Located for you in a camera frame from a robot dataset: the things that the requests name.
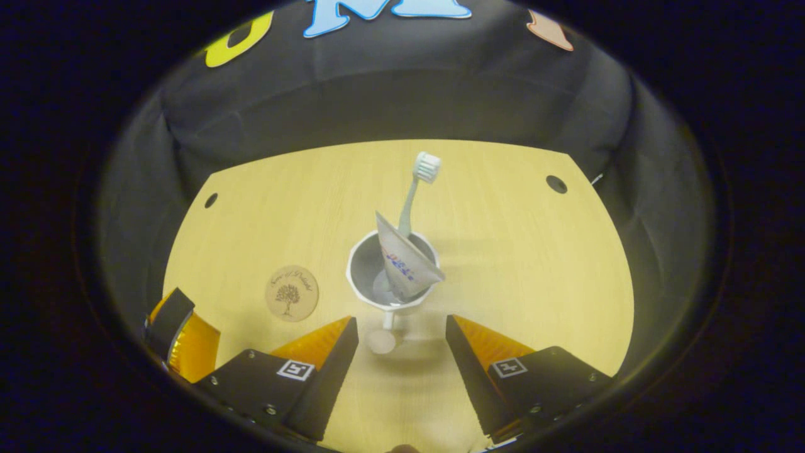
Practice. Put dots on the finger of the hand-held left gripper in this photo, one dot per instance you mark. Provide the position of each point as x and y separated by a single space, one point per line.
170 318

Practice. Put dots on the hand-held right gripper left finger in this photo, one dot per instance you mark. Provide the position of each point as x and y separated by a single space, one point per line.
324 384

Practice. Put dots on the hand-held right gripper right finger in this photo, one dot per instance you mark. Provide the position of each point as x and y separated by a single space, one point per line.
471 377

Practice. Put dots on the round wooden coaster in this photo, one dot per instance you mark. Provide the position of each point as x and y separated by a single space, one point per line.
292 293

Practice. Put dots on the white cup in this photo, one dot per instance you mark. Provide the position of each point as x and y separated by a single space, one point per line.
365 270

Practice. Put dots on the white toothpaste tube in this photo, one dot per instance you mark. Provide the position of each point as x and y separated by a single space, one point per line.
405 264

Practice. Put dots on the white toothbrush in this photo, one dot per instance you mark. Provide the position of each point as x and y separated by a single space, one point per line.
409 204

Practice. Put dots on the wooden desktop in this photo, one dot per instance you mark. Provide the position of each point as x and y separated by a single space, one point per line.
516 270

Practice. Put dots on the black backdrop cloth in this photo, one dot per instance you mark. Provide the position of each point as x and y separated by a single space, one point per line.
402 94

